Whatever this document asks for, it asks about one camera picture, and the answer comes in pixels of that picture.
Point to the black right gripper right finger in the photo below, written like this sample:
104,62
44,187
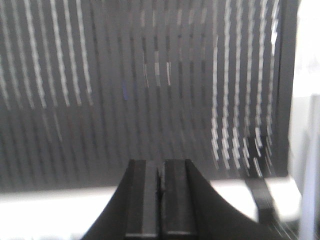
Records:
192,210

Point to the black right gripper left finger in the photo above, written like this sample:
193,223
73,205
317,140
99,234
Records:
133,212

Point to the black perforated pegboard panel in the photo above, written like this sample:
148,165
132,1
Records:
87,85

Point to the right black table clamp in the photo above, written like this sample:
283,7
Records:
262,185

